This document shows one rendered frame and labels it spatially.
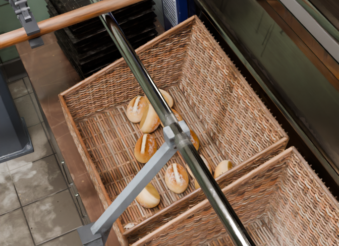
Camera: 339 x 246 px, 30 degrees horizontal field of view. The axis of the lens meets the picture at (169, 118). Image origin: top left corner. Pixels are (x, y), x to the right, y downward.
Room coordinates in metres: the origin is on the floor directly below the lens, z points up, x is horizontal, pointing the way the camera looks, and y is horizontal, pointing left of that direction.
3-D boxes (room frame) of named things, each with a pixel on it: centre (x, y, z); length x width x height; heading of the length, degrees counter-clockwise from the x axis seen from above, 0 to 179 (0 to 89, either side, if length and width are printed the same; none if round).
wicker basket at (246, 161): (1.16, 0.02, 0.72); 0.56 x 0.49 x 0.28; 19
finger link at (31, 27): (1.10, 0.28, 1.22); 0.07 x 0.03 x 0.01; 18
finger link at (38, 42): (1.10, 0.28, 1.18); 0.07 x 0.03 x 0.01; 18
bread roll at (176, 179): (1.07, 0.00, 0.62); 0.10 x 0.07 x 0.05; 6
